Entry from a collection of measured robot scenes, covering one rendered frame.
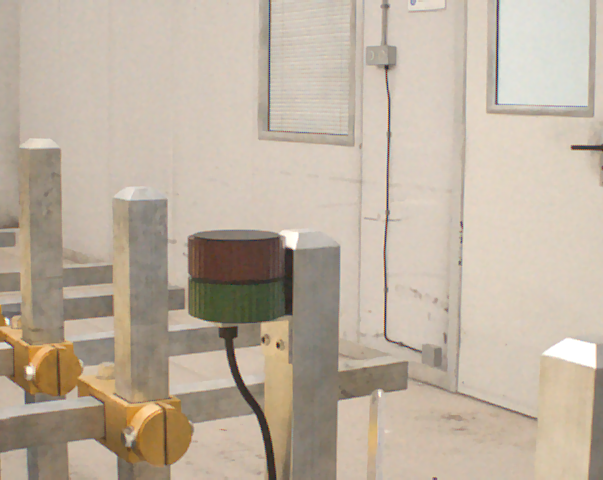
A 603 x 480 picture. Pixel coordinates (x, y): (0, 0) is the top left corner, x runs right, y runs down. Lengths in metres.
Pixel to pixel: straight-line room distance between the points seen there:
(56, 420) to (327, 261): 0.35
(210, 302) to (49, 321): 0.51
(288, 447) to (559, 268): 3.58
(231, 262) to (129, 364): 0.29
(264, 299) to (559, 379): 0.22
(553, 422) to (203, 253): 0.25
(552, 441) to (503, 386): 4.03
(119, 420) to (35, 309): 0.25
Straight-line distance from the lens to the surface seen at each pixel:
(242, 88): 6.15
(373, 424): 0.80
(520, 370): 4.47
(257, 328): 1.32
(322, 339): 0.71
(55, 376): 1.15
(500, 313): 4.52
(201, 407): 1.02
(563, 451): 0.52
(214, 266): 0.66
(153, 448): 0.93
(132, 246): 0.91
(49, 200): 1.15
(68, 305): 1.49
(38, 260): 1.15
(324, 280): 0.70
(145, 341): 0.93
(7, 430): 0.95
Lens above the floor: 1.22
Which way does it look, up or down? 7 degrees down
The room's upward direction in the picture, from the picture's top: 1 degrees clockwise
